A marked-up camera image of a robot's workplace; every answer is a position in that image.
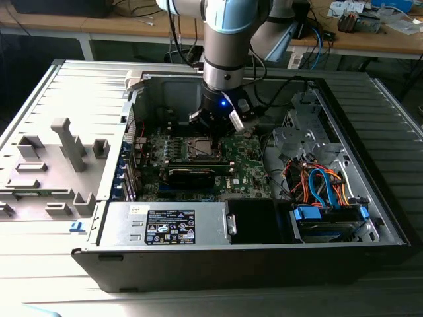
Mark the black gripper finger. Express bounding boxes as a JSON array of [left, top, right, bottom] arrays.
[[188, 108, 221, 150]]

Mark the metal socket cover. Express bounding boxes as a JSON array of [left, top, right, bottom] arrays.
[[187, 137, 225, 161]]

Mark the silver CPU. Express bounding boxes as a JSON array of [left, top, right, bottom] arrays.
[[193, 138, 215, 156]]

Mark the CPU socket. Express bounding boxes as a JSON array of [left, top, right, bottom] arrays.
[[185, 135, 229, 162]]

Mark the CPU cooler heatsink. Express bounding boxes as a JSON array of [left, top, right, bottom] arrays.
[[337, 9, 360, 33]]

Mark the black graphics card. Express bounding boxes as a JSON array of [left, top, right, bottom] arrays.
[[160, 166, 215, 191]]

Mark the green motherboard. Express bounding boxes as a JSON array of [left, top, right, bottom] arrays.
[[134, 123, 275, 202]]

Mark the beige plastic latch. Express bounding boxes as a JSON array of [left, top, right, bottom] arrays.
[[124, 69, 146, 92]]

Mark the grey metal drive cage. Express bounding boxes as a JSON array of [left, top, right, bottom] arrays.
[[272, 90, 346, 166]]

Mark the grey power supply unit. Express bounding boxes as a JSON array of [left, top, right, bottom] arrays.
[[98, 201, 232, 247]]

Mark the wooden desk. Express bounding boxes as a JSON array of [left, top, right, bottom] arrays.
[[0, 0, 423, 62]]

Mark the black PC case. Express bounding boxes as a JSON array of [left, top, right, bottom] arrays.
[[71, 59, 412, 293]]

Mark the grey parts rack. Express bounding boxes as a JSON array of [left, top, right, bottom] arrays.
[[0, 117, 110, 222]]

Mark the white paper box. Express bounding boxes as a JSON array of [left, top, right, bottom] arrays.
[[330, 1, 364, 17]]

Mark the hard disk in blue carrier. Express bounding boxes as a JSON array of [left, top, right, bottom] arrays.
[[290, 204, 371, 244]]

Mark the black box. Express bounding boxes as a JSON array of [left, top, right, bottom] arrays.
[[11, 0, 113, 19]]

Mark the grey metal device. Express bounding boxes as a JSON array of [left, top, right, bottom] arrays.
[[358, 11, 386, 34]]

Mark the blue box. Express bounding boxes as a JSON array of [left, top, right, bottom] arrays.
[[371, 0, 414, 11]]

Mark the clear plastic bag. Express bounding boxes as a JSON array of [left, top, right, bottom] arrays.
[[386, 13, 423, 36]]

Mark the pale blue object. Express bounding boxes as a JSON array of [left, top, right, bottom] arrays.
[[19, 302, 65, 317]]

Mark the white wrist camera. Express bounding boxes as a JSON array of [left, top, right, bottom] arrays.
[[227, 98, 264, 131]]

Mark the grey hanging cable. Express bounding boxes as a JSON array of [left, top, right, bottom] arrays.
[[170, 15, 186, 65]]

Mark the red black wire bundle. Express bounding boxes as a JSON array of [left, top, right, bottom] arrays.
[[284, 158, 311, 202]]

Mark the blue hanging cable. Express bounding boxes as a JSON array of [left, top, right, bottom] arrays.
[[312, 29, 323, 70]]

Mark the black stand post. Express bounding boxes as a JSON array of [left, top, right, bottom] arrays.
[[292, 0, 313, 40]]

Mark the blue flat wire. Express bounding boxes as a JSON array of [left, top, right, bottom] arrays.
[[309, 167, 341, 211]]

